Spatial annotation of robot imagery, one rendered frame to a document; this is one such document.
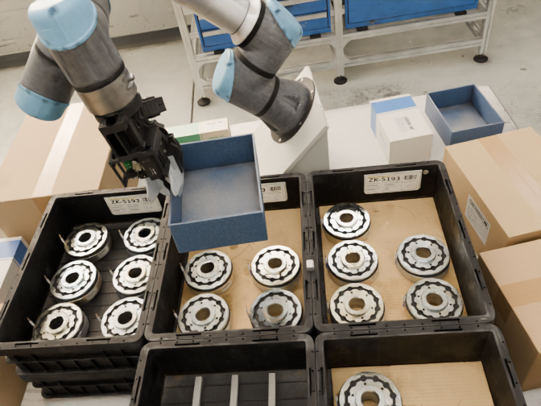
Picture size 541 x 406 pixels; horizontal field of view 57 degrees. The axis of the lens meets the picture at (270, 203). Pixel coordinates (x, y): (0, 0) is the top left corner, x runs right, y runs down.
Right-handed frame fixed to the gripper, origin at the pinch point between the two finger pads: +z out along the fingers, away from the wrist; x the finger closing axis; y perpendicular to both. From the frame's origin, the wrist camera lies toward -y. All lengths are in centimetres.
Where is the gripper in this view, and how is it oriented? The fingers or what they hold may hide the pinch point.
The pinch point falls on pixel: (173, 188)
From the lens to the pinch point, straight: 87.5
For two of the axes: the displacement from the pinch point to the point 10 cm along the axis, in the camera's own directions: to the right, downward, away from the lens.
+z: 2.7, 6.6, 7.0
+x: 9.6, -2.2, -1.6
